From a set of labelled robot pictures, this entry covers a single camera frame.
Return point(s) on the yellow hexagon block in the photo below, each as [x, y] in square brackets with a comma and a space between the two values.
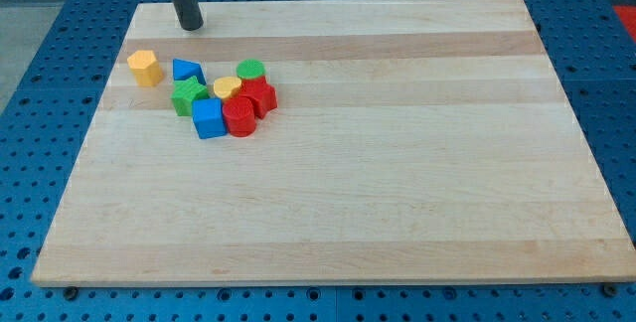
[145, 68]

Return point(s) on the red star block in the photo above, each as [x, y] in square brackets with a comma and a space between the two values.
[261, 94]

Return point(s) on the green star block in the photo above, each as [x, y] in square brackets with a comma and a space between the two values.
[185, 92]

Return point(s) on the red cylinder block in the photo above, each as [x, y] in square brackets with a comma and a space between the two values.
[239, 116]

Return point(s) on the light wooden board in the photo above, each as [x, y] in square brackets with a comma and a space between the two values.
[414, 142]

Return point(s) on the green cylinder block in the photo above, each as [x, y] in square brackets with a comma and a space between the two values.
[250, 69]

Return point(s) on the yellow heart block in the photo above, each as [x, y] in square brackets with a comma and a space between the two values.
[225, 88]

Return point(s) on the blue cube block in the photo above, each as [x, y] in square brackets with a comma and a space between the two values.
[208, 118]

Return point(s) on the blue triangle block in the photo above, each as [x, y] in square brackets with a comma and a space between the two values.
[183, 70]

